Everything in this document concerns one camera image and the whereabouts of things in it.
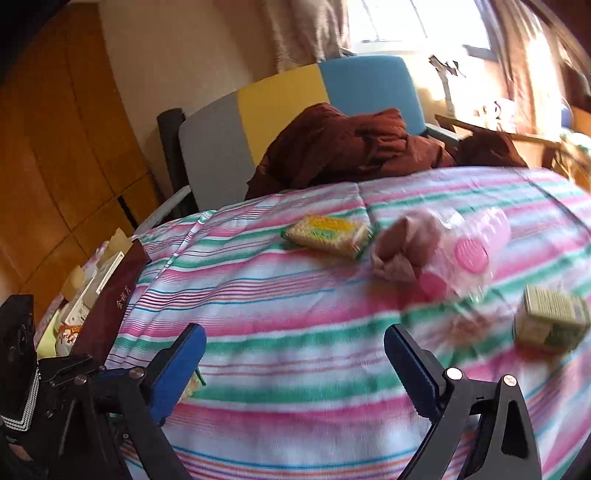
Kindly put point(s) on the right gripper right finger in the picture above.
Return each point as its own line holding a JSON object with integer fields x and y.
{"x": 504, "y": 446}

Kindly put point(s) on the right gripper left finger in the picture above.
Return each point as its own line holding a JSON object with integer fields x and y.
{"x": 171, "y": 368}

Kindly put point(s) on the green cracker packet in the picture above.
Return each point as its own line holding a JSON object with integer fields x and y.
{"x": 333, "y": 235}
{"x": 195, "y": 383}

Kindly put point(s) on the green tea box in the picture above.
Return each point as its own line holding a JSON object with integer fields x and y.
{"x": 551, "y": 320}

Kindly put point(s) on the pink plastic bottle pack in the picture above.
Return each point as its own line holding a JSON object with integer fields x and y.
{"x": 464, "y": 261}

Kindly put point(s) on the pink sock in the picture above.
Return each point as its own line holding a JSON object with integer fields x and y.
{"x": 402, "y": 250}

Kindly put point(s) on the orange snack bag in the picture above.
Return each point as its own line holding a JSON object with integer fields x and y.
{"x": 66, "y": 337}

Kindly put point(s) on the yellow sponge block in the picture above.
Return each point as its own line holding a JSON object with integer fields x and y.
{"x": 73, "y": 284}
{"x": 118, "y": 243}

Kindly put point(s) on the beige carton box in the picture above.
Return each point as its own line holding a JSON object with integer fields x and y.
{"x": 100, "y": 279}

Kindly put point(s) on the gold metal tin box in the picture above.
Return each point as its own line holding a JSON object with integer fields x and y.
{"x": 101, "y": 324}

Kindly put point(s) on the striped bed sheet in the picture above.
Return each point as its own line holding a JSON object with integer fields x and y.
{"x": 297, "y": 383}

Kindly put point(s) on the wooden wardrobe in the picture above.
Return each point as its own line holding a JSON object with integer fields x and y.
{"x": 72, "y": 172}

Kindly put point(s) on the grey yellow blue chair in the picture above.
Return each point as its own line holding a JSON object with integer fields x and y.
{"x": 222, "y": 142}

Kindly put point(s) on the black rolled mat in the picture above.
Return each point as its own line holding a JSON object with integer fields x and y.
{"x": 168, "y": 123}

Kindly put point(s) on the wooden desk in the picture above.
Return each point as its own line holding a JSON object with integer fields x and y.
{"x": 485, "y": 147}

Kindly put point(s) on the dark red cloth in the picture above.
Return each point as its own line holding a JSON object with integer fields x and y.
{"x": 324, "y": 146}

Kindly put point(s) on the patterned beige curtain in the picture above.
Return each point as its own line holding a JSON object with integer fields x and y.
{"x": 307, "y": 31}

